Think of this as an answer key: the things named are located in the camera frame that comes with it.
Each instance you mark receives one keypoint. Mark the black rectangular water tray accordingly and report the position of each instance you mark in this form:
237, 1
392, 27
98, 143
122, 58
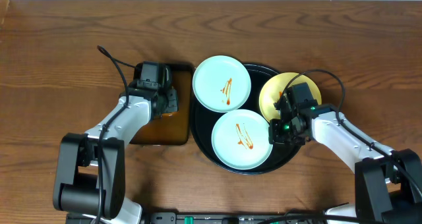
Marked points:
171, 130

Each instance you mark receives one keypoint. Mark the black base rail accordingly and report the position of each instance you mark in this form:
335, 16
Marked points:
174, 218

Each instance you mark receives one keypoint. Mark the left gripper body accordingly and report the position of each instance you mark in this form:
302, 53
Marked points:
172, 101

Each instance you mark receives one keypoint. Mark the round black serving tray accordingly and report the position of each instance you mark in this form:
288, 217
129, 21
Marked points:
202, 121

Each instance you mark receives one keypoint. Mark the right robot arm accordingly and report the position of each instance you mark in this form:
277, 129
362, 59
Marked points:
387, 181

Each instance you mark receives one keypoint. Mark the light blue plate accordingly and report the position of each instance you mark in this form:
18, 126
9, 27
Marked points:
240, 139
221, 84

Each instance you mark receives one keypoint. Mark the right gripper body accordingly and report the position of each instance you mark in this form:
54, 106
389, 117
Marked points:
285, 133

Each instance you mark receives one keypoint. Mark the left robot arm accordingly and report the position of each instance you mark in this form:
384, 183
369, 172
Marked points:
90, 175

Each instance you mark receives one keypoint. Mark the yellow plate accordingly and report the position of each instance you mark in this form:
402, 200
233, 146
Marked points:
272, 90

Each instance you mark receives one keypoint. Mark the green and orange sponge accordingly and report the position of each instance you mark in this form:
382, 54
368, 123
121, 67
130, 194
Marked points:
164, 115

